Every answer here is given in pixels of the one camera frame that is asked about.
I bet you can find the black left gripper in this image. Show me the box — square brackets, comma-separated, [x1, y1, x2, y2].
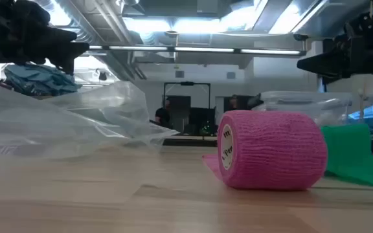
[0, 0, 91, 76]

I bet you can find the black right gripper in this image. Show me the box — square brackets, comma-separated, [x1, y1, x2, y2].
[297, 2, 373, 85]

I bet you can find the green bandage strip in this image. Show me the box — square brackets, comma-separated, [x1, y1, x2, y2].
[321, 124, 373, 191]

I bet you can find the pink bandage roll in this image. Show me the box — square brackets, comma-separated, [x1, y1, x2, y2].
[201, 109, 328, 191]

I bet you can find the clear lidded plastic container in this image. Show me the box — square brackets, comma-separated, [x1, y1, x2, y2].
[247, 91, 353, 128]

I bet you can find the teal cloth pile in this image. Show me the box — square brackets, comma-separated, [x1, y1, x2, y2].
[3, 63, 82, 97]

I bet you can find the blue panel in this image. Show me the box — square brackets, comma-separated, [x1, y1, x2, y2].
[348, 103, 373, 134]

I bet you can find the person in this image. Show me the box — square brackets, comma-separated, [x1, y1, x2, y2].
[229, 94, 240, 111]
[155, 98, 172, 129]

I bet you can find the long ceiling tube light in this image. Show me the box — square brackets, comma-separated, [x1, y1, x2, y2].
[88, 45, 307, 56]

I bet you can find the small green lit decoration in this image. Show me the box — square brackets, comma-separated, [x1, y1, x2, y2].
[201, 124, 216, 136]

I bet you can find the background wooden table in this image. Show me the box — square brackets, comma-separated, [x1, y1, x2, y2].
[162, 135, 218, 148]

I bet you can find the silver ceiling air duct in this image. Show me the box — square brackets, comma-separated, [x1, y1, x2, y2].
[49, 0, 148, 82]

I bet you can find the black background rig frame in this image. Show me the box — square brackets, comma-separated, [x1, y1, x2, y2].
[163, 81, 212, 137]

